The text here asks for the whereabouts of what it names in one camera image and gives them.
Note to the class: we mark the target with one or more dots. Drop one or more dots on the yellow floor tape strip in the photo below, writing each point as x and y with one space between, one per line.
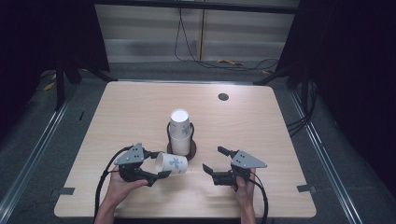
229 62
49 86

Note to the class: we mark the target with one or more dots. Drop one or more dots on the person's right hand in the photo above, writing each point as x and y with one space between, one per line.
247 193

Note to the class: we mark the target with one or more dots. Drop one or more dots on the grey tape piece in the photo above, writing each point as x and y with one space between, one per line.
67 191
305 188

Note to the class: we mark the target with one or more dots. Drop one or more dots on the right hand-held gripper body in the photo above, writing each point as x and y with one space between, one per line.
246 161

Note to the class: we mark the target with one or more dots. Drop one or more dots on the floral print white paper cup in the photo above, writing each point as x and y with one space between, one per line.
174 163

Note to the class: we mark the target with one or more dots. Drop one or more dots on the black cup holder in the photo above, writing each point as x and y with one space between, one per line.
193 149

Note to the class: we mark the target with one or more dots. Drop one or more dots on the printed white paper cup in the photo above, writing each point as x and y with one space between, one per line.
180 123

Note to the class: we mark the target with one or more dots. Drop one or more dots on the black metal stand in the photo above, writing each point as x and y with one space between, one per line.
59 87

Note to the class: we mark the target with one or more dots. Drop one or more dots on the dark round table grommet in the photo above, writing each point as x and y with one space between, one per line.
223 96

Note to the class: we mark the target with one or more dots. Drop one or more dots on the metal floor rail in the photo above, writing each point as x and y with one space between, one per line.
323 155
34 149

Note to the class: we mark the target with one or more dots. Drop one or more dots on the black stand leg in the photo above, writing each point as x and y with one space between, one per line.
98 74
274 76

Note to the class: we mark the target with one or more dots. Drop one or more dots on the person's left hand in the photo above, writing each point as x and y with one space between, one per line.
120 189

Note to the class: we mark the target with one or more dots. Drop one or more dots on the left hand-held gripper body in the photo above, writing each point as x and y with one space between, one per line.
132 157

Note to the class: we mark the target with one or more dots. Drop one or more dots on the black overhead beam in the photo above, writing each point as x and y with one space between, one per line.
199 6

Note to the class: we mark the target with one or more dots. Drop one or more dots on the plain white paper cup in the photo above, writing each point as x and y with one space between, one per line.
180 145

